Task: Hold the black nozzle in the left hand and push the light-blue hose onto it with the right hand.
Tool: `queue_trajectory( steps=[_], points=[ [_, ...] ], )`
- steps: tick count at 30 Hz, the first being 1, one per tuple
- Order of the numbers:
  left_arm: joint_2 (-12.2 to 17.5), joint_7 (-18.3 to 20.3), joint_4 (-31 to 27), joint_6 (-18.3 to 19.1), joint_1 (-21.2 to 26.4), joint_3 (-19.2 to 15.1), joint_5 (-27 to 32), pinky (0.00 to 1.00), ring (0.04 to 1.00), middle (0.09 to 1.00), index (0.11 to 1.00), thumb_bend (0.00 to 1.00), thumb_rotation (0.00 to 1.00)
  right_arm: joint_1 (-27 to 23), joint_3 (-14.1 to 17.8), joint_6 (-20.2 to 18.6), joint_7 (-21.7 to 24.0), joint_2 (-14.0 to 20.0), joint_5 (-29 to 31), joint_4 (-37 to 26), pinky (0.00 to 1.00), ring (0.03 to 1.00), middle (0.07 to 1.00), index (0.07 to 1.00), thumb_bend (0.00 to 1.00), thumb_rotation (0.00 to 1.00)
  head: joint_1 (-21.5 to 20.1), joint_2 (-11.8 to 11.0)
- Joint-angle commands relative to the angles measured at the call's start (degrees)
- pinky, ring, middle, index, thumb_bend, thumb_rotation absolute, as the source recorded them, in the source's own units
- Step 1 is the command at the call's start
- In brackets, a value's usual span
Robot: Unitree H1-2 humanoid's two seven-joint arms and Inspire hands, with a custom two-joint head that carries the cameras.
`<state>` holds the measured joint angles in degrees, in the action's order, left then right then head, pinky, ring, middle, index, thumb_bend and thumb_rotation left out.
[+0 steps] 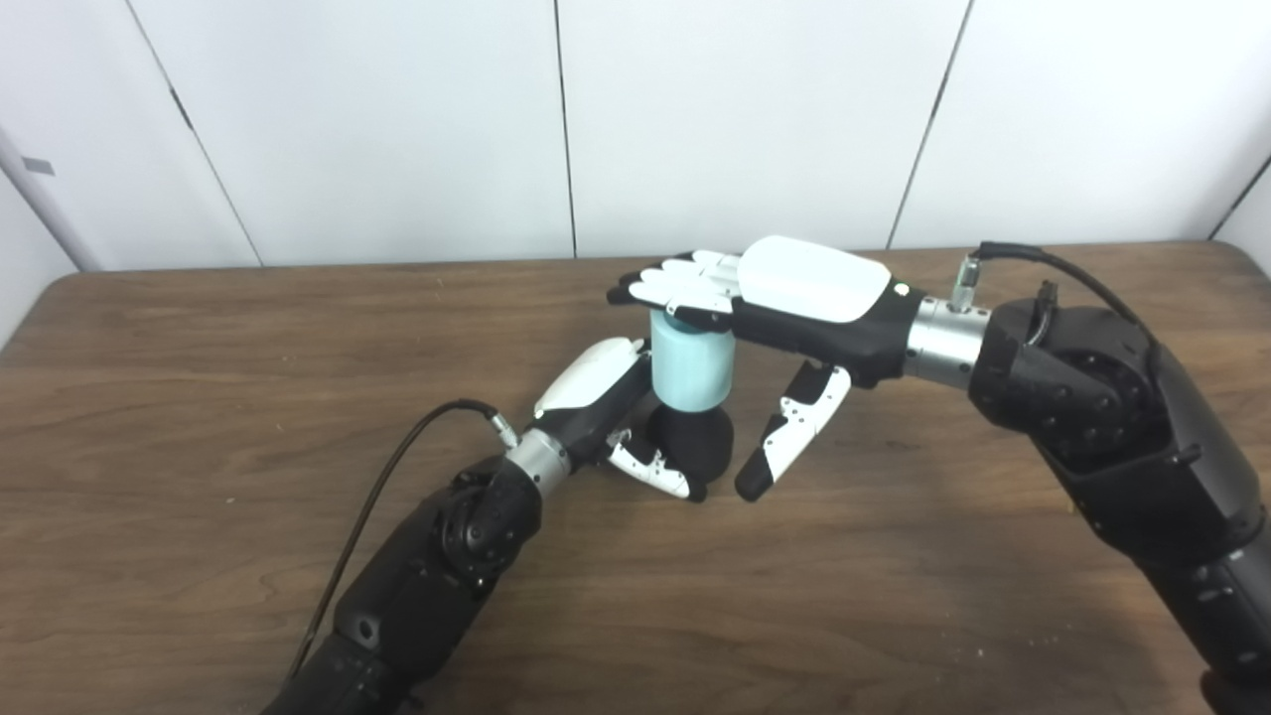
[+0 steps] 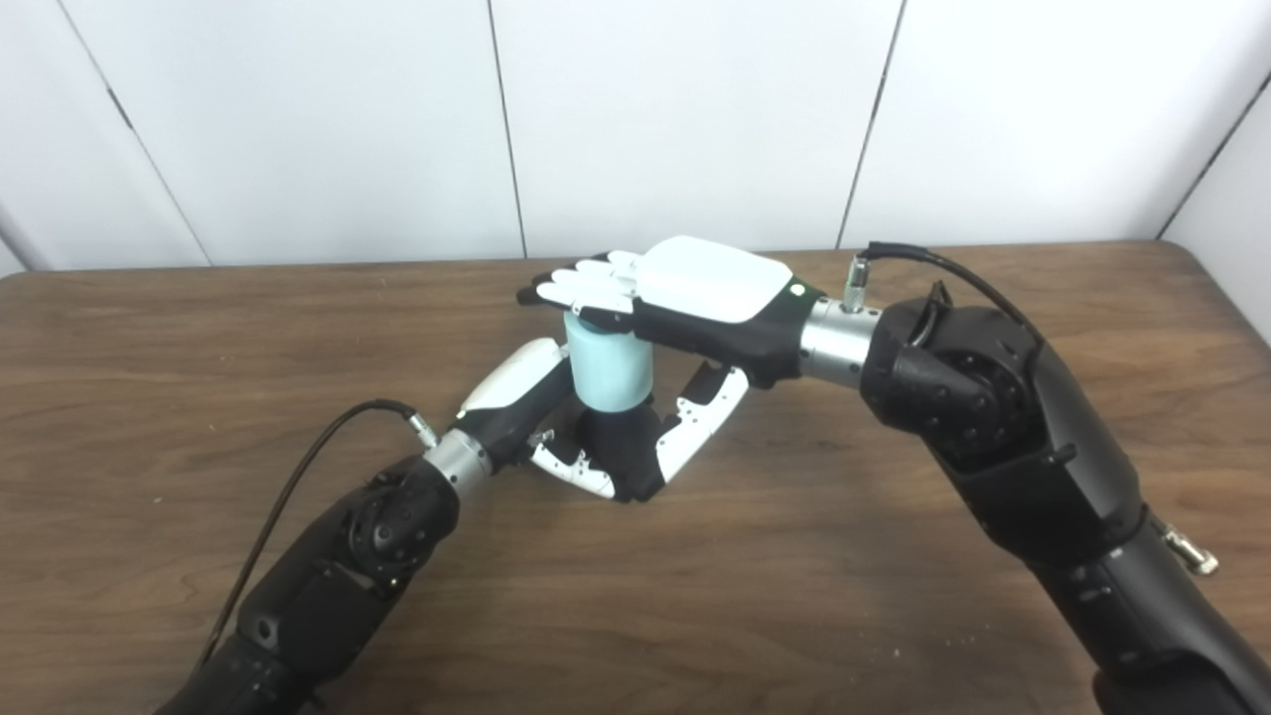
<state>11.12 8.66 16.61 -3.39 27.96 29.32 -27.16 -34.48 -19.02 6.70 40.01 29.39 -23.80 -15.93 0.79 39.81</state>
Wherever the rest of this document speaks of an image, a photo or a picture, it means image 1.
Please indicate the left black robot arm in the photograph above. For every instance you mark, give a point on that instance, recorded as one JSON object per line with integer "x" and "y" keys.
{"x": 427, "y": 586}

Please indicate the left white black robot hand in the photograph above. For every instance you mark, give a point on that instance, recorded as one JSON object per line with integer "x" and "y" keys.
{"x": 591, "y": 382}

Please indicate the light blue plastic cup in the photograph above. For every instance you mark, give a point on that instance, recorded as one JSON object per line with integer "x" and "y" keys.
{"x": 692, "y": 367}

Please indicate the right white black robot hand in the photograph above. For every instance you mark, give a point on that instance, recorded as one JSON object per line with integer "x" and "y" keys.
{"x": 814, "y": 288}

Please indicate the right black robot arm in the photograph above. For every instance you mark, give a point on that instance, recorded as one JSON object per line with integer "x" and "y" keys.
{"x": 1122, "y": 427}

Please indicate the black panel hinge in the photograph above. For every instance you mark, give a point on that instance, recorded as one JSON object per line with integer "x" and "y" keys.
{"x": 180, "y": 108}

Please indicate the black nozzle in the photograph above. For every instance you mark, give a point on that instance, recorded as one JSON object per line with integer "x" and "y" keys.
{"x": 695, "y": 442}

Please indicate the grey tape piece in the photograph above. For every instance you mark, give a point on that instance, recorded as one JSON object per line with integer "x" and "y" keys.
{"x": 38, "y": 166}

